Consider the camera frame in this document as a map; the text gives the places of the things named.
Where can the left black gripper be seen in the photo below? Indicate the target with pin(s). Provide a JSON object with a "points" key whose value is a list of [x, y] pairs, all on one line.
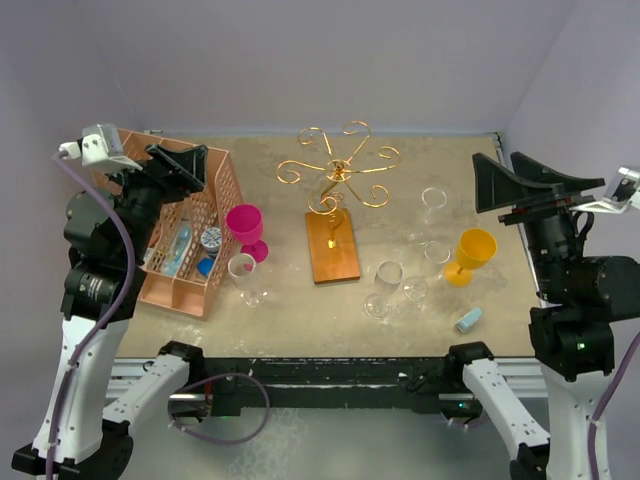
{"points": [[187, 167]]}

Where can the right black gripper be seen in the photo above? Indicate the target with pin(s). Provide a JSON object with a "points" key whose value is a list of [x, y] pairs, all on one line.
{"points": [[495, 184]]}

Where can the yellow plastic wine glass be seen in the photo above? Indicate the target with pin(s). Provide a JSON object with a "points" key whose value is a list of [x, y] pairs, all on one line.
{"points": [[475, 248]]}

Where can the clear wine glass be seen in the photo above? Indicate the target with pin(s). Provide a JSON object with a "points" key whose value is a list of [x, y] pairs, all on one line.
{"points": [[437, 254], [433, 202]]}

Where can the small clear glass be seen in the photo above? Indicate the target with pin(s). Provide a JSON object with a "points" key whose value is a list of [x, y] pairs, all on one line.
{"points": [[416, 288]]}

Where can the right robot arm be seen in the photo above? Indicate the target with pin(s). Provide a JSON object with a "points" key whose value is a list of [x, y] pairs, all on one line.
{"points": [[571, 331]]}

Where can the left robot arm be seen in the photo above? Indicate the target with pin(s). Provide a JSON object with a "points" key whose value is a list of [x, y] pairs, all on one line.
{"points": [[83, 437]]}

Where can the pink plastic wine glass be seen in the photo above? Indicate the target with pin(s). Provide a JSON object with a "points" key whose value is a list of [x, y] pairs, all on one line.
{"points": [[245, 223]]}

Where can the orange plastic file organizer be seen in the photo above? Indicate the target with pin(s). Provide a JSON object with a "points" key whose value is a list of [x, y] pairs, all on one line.
{"points": [[173, 281]]}

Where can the round white blue tin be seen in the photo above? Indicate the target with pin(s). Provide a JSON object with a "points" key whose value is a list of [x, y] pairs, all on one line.
{"points": [[211, 239]]}

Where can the blue toothbrush package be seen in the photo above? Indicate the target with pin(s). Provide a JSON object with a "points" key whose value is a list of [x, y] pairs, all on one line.
{"points": [[177, 251]]}

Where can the blue cap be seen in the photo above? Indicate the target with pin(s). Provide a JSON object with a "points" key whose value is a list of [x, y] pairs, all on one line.
{"points": [[205, 266]]}

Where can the clear glass left front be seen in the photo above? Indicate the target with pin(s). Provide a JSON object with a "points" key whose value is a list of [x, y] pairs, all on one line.
{"points": [[243, 271]]}

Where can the light blue small box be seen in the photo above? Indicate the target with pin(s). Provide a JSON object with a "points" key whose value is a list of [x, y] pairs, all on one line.
{"points": [[468, 320]]}

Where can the clear champagne flute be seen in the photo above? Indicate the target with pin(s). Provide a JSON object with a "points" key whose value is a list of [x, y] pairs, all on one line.
{"points": [[387, 280]]}

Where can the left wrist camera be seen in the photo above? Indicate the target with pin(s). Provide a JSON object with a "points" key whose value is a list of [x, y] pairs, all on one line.
{"points": [[100, 149]]}

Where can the gold wire wine glass rack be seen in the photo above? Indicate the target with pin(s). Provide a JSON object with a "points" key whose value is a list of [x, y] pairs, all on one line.
{"points": [[330, 234]]}

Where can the black table front rail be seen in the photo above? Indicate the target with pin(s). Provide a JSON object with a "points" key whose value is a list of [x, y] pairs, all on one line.
{"points": [[419, 384]]}

